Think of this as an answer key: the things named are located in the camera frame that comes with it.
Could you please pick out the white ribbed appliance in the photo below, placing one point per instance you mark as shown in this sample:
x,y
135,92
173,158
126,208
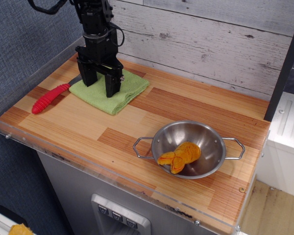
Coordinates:
x,y
276,164

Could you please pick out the orange plush fish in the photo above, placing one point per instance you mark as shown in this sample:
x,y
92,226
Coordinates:
x,y
184,154

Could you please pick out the steel colander with handles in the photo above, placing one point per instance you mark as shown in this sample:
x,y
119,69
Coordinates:
x,y
212,145

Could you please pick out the red handled fork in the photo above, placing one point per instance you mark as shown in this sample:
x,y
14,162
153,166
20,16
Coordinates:
x,y
44,101

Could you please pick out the grey toy fridge cabinet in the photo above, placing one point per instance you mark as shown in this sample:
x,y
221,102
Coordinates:
x,y
75,187

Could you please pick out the right black frame post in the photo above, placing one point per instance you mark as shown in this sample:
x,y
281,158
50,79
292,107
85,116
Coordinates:
x,y
281,83

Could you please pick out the silver dispenser button panel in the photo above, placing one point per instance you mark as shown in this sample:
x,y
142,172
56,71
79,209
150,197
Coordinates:
x,y
114,219

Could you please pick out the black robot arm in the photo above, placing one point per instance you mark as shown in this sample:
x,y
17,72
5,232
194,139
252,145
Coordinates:
x,y
95,17

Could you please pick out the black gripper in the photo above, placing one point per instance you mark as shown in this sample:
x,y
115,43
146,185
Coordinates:
x,y
100,55

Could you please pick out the green towel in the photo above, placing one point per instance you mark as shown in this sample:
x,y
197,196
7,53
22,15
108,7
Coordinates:
x,y
95,95

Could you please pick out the clear acrylic table guard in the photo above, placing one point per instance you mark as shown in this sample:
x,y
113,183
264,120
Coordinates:
x,y
96,141

